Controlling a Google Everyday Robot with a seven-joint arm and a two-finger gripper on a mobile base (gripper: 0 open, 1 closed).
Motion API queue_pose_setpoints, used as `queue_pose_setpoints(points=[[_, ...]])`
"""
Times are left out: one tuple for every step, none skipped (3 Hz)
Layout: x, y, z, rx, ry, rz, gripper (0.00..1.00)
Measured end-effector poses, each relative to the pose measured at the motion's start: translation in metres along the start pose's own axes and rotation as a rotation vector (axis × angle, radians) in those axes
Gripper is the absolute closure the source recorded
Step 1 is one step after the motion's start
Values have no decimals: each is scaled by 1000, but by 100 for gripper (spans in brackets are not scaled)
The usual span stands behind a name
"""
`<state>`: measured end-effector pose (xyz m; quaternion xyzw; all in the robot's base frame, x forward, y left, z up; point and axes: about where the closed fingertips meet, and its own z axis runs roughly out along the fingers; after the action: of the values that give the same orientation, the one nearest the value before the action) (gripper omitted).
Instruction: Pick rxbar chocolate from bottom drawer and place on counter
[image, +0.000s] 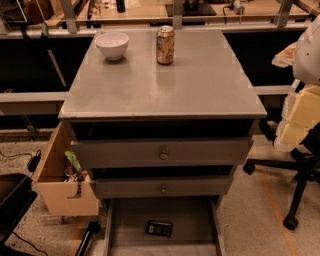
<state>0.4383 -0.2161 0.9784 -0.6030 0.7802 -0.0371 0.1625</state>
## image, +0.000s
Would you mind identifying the dark rxbar chocolate wrapper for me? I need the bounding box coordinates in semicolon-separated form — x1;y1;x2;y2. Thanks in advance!
146;221;173;237

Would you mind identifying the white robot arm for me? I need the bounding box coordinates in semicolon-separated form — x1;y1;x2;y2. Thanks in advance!
272;16;320;85

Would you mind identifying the grey drawer cabinet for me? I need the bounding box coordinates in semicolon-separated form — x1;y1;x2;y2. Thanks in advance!
58;28;268;256

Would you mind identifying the grey top drawer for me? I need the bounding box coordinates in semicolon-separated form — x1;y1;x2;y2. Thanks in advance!
70;137;252;169

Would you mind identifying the grey middle drawer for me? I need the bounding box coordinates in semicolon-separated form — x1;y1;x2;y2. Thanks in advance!
90;175;233;199

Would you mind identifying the grey open bottom drawer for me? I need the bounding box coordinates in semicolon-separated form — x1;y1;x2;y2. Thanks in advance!
103;197;227;256

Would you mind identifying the green snack packet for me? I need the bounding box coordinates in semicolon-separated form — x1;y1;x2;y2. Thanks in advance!
65;150;82;173

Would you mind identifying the gold soda can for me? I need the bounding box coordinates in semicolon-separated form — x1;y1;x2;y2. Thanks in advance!
156;25;175;65

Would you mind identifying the white ceramic bowl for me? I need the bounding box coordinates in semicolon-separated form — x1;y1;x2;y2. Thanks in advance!
95;32;129;60

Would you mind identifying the black metal stand leg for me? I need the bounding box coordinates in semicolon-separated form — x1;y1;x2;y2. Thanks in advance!
75;221;101;256

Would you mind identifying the light wooden crate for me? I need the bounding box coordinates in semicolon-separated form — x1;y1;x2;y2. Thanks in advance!
33;123;99;216

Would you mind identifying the black power adapter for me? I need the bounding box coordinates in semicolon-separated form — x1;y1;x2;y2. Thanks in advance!
27;150;41;172

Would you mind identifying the black office chair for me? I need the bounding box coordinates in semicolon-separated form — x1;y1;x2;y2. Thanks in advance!
243;123;320;230

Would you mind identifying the black bin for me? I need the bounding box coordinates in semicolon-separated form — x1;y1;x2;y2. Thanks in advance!
0;173;37;245

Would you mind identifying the wooden background workbench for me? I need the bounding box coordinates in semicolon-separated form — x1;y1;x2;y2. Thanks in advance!
36;0;320;29

